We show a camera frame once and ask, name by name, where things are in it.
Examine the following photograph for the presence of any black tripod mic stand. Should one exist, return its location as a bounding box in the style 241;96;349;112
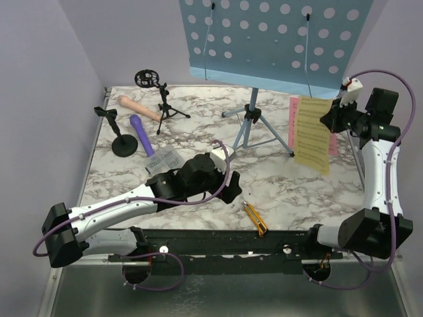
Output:
134;68;192;135

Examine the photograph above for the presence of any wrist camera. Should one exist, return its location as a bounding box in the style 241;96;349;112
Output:
338;77;363;107
210;143;236;173

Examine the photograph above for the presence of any pink sheet music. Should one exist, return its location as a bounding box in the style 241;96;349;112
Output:
288;96;338;155

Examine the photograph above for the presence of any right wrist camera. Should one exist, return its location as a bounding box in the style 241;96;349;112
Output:
338;77;363;107

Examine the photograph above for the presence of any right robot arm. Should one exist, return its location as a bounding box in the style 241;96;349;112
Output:
304;84;413;259

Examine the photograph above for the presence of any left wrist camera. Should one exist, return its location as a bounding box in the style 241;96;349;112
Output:
210;143;236;173

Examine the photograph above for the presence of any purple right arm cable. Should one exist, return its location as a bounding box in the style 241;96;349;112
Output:
303;69;416;291

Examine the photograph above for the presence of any black round-base mic stand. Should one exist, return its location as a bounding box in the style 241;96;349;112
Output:
93;106;138;157

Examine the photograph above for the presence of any yellow utility knife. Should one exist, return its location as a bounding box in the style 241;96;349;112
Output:
243;201;268;238

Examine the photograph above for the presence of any purple microphone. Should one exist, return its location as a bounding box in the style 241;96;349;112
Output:
130;114;155;157

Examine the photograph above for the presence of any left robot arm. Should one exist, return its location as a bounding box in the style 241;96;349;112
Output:
41;153;242;268

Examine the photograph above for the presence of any beige microphone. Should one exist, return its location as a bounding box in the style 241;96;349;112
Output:
117;95;161;122

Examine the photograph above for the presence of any yellow sheet music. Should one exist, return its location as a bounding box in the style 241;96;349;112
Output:
293;96;332;176

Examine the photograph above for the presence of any light blue music stand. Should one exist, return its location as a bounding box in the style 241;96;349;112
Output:
178;0;374;158

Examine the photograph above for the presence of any clear plastic screw box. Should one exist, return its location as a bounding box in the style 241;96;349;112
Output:
145;145;185;176

